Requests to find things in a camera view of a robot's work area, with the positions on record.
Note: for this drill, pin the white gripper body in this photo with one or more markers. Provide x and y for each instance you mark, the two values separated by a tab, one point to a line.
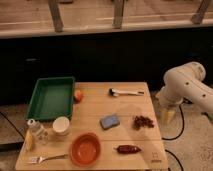
167	115

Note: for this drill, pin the blue sponge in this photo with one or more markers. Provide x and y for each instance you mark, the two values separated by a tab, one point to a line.
109	121

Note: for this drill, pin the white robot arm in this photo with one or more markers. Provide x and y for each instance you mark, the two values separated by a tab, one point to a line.
185	82

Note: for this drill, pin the green plastic tray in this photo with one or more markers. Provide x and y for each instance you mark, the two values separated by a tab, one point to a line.
52	97

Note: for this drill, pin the dark red grape bunch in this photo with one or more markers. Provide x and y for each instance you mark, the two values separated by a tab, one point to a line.
141	121

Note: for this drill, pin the orange bowl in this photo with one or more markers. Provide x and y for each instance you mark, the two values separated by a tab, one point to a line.
85	150

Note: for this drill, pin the orange peach fruit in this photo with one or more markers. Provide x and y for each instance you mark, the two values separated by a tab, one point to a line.
78	95

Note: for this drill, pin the white cup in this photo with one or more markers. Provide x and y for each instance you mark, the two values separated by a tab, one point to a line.
61	125

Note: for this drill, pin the clear plastic bottle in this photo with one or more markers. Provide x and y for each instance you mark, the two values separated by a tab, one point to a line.
38	131

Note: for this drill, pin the silver fork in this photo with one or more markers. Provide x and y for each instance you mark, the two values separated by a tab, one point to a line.
40	159

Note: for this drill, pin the yellow corn cob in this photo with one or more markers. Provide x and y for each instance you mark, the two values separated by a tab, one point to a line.
29	141

